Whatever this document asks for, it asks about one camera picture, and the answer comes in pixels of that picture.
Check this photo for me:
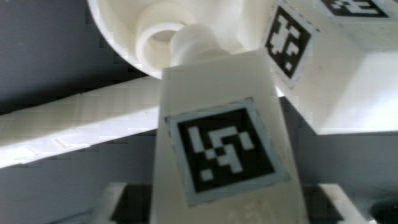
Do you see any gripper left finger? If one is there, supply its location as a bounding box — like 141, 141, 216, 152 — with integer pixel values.
50, 181, 154, 224

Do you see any white front barrier rail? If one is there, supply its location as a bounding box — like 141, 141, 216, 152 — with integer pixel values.
0, 77, 161, 168

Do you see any white stool leg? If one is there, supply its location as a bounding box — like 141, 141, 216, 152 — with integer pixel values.
265, 0, 398, 135
148, 23, 312, 224

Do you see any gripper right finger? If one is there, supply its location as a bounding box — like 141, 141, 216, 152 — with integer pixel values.
303, 183, 376, 224

